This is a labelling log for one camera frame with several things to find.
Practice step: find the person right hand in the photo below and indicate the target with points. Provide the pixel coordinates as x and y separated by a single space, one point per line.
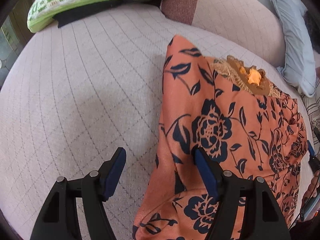
312 189

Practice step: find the wooden door with stained glass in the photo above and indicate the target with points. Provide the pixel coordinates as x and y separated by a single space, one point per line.
14 36

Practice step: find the orange black floral blouse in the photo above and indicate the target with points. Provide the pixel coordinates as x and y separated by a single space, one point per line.
250 135

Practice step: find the striped floral cushion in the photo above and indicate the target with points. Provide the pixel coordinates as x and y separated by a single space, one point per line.
312 108

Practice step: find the pink maroon bolster pillow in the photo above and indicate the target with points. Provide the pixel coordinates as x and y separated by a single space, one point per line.
248 23

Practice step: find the black cloth under pillow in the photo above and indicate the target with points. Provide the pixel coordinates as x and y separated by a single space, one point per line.
78 13

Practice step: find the light blue pillow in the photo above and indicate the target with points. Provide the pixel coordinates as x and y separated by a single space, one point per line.
299 69

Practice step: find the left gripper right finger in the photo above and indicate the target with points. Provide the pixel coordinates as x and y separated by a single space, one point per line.
262 217

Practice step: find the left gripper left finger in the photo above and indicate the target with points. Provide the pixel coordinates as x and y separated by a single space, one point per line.
58 217

